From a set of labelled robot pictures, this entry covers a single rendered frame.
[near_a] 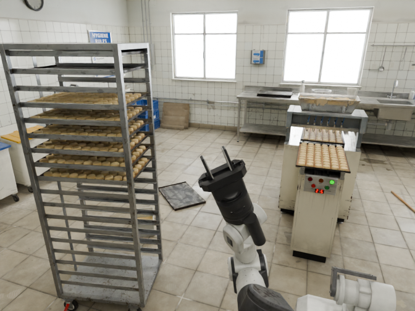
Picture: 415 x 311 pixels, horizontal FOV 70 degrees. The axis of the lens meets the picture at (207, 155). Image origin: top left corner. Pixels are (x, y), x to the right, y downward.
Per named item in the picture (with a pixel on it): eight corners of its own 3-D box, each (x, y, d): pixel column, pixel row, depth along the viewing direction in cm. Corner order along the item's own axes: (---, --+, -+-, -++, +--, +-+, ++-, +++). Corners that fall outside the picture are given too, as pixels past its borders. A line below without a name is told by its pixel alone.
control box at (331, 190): (303, 189, 244) (305, 173, 239) (335, 194, 237) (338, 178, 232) (303, 190, 241) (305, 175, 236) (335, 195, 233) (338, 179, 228)
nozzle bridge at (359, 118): (286, 134, 336) (289, 105, 324) (357, 141, 313) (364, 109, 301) (283, 144, 307) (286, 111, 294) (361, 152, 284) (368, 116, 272)
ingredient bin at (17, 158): (31, 195, 377) (17, 137, 349) (-4, 187, 399) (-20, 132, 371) (65, 178, 424) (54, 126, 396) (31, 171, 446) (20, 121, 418)
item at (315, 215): (294, 216, 332) (304, 140, 300) (327, 223, 321) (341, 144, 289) (288, 257, 270) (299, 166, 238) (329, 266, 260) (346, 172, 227)
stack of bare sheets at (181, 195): (205, 203, 361) (205, 200, 360) (175, 211, 343) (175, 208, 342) (186, 183, 410) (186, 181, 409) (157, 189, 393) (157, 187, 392)
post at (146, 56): (163, 260, 250) (149, 42, 189) (162, 262, 247) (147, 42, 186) (159, 259, 250) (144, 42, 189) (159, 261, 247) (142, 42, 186)
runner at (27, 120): (130, 125, 165) (129, 120, 164) (128, 126, 162) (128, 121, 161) (23, 121, 172) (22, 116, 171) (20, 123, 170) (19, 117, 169)
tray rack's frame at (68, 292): (163, 266, 254) (149, 42, 190) (144, 318, 207) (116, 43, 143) (92, 260, 262) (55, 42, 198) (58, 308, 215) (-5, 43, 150)
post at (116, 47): (146, 303, 208) (120, 43, 147) (144, 307, 205) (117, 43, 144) (141, 303, 209) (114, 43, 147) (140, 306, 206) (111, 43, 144)
